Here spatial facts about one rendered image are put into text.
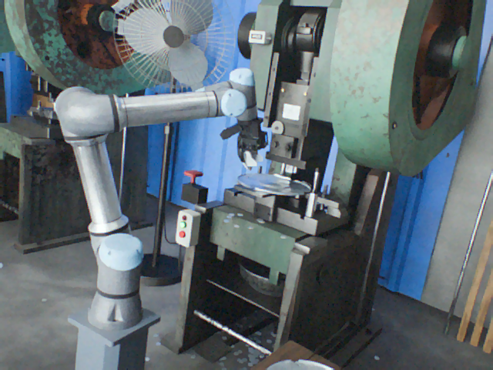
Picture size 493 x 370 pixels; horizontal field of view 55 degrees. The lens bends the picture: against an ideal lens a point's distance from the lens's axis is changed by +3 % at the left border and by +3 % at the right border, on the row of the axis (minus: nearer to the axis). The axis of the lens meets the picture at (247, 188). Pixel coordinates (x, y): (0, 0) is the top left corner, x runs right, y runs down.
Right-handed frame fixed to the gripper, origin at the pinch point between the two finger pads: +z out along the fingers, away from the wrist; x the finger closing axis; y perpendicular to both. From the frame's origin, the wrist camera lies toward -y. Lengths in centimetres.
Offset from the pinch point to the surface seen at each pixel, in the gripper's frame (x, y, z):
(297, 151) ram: 22.3, 7.4, 4.1
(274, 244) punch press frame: -5.9, 12.0, 27.4
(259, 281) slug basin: -7, 3, 50
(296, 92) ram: 31.6, 2.6, -15.3
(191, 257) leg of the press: -16.1, -22.5, 40.0
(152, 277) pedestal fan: -1, -74, 90
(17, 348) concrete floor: -72, -70, 61
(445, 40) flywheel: 39, 51, -36
